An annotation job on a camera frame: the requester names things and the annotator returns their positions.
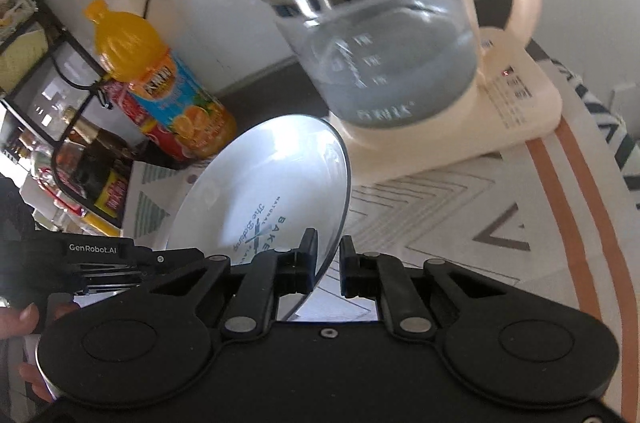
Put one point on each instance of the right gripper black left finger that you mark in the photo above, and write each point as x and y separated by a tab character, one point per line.
259	285

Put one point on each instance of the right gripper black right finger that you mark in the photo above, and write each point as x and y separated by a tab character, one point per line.
386	281

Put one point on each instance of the white plate Bakery print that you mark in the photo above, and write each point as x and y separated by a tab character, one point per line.
265	189

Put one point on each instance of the dark sauce bottle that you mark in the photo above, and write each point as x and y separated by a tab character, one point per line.
95	137

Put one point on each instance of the red cola bottle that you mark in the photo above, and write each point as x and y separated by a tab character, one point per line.
165	139

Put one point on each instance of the patterned white table cloth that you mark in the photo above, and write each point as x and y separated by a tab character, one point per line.
556	216

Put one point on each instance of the beige kettle base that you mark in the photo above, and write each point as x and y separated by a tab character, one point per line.
510	102

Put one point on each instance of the orange juice bottle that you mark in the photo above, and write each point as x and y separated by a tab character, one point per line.
133	53

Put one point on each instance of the soy sauce jug red handle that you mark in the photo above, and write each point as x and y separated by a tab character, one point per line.
96	172

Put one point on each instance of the black wire shelf rack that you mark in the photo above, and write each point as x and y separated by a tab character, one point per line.
53	95

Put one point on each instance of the glass kettle with beige handle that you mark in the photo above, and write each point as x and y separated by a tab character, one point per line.
391	63

